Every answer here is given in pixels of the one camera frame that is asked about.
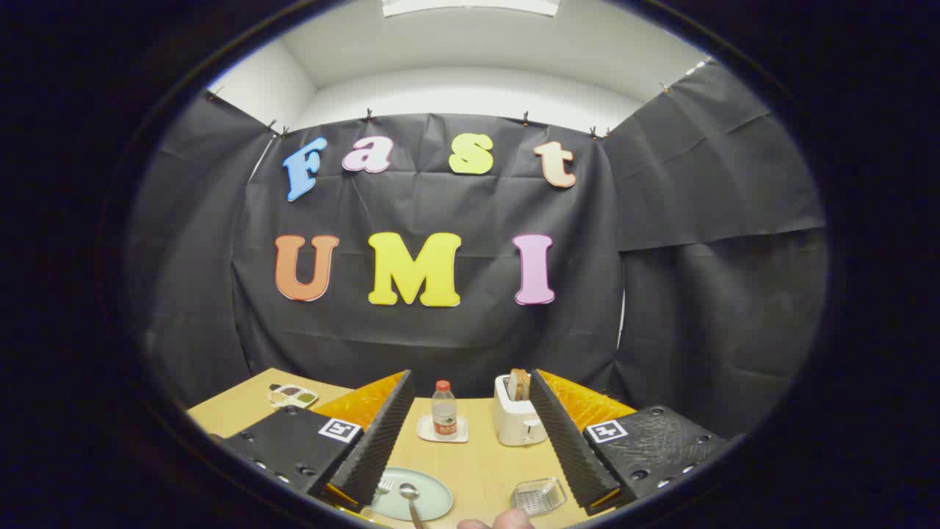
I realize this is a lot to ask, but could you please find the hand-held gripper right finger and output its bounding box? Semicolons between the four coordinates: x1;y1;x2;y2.
529;369;744;515

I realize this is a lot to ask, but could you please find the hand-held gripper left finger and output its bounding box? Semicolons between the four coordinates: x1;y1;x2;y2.
209;370;416;514

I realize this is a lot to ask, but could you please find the metal spoon with wooden handle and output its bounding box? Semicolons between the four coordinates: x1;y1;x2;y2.
399;483;427;529

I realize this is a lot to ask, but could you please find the clear perforated drain tray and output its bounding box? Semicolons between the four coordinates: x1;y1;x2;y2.
510;478;568;517

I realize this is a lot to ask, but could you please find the white toaster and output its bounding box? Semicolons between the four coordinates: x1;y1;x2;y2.
493;373;549;447

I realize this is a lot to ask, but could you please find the light green round plate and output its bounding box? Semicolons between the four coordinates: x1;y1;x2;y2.
365;467;455;522

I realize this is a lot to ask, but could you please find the clear water bottle red cap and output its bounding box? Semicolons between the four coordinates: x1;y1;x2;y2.
431;380;458;440

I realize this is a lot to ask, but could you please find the white square coaster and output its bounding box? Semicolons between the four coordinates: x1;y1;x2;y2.
416;415;469;444

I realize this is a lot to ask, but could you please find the white divided sauce dish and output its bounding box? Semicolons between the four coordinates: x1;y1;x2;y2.
268;384;319;409

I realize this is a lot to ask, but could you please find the black backdrop cloth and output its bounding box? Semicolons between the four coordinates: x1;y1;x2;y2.
125;62;829;442

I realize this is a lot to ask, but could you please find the ceiling light panel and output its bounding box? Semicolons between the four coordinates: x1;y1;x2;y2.
382;0;560;18

